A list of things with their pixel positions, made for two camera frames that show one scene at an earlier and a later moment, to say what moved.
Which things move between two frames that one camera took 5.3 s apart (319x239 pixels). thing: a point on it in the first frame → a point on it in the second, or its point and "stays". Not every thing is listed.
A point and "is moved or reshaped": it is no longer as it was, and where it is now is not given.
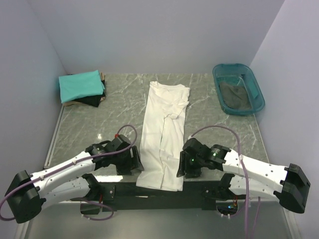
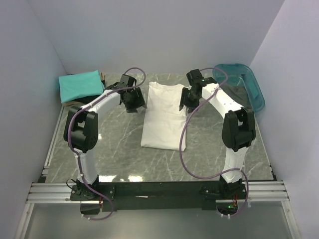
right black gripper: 186,164 → 188,100
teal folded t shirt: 75,86 stays
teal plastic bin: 239,90 stays
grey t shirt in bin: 235,97 stays
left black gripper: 130,162 → 135,100
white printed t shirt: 163,136 is moved or reshaped
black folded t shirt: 94,100 stays
